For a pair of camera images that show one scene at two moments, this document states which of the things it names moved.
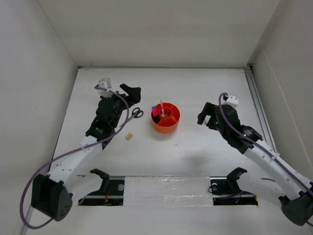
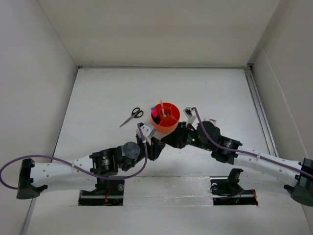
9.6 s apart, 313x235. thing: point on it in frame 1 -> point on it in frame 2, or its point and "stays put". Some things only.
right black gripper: x=209 y=109 -> x=176 y=138
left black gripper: x=133 y=98 -> x=154 y=149
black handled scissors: x=136 y=113 stays put
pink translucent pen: x=163 y=114 stays put
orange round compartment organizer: x=169 y=114 stays put
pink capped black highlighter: x=155 y=117 stays put
